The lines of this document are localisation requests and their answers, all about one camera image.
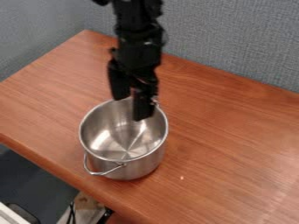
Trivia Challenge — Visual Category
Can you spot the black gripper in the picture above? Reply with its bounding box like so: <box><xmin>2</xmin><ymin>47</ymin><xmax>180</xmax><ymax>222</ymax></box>
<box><xmin>106</xmin><ymin>29</ymin><xmax>164</xmax><ymax>121</ymax></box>

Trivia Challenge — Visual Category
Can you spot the stainless steel pot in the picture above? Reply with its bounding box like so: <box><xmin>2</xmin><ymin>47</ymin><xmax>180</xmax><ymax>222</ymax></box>
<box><xmin>78</xmin><ymin>98</ymin><xmax>168</xmax><ymax>180</ymax></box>

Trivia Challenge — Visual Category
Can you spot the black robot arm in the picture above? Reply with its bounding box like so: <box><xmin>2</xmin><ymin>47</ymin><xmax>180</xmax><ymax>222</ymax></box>
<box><xmin>92</xmin><ymin>0</ymin><xmax>164</xmax><ymax>121</ymax></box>

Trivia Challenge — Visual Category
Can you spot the white object bottom left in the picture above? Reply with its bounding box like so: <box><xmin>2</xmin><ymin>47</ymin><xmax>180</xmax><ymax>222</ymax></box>
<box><xmin>0</xmin><ymin>202</ymin><xmax>40</xmax><ymax>224</ymax></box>

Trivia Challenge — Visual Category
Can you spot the table leg bracket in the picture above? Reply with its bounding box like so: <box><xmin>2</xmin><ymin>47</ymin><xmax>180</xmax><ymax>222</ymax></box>
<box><xmin>56</xmin><ymin>192</ymin><xmax>113</xmax><ymax>224</ymax></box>

